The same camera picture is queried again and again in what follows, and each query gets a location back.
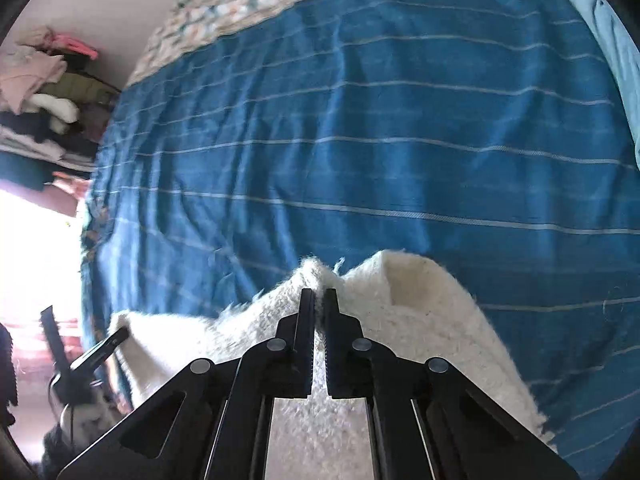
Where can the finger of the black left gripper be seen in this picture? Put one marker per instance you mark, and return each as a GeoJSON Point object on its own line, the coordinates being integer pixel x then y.
{"type": "Point", "coordinates": [55, 343]}
{"type": "Point", "coordinates": [91, 360]}

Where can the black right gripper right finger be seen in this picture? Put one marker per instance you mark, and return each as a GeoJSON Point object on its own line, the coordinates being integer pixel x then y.
{"type": "Point", "coordinates": [403, 442]}

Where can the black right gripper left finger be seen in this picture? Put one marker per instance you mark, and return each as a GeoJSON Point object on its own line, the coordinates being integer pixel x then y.
{"type": "Point", "coordinates": [242, 393]}

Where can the white fuzzy knit garment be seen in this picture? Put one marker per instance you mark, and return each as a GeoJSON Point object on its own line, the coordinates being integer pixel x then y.
{"type": "Point", "coordinates": [405, 301]}

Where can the blue striped bedspread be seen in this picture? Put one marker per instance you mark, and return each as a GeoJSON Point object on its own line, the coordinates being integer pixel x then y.
{"type": "Point", "coordinates": [488, 135]}

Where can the light blue crumpled blanket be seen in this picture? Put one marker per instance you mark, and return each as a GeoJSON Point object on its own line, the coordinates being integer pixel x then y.
{"type": "Point", "coordinates": [617, 34]}

